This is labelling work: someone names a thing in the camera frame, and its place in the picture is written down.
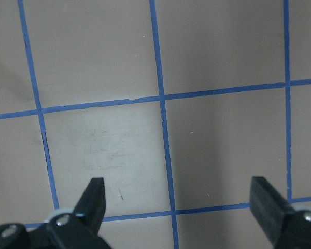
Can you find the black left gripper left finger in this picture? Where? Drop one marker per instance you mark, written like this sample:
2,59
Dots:
76,229

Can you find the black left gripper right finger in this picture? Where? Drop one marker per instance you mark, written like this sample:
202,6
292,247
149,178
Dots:
284,224

